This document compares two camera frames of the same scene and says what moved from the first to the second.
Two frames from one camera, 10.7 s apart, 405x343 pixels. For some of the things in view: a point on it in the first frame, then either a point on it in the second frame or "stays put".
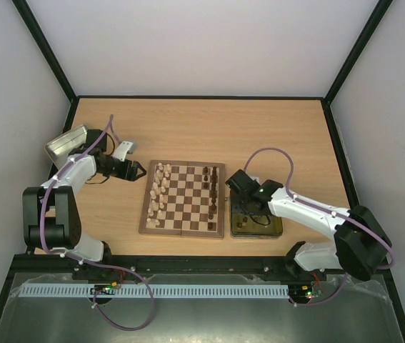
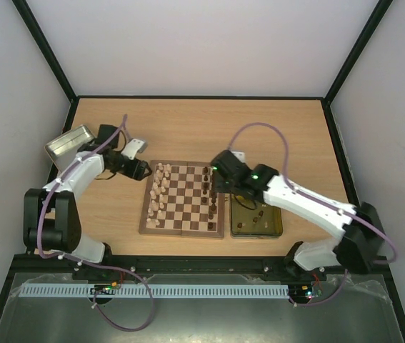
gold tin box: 246,224 stays put
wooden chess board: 183,199 stays put
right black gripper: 244,206 to 220,184
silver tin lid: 59,148 stays put
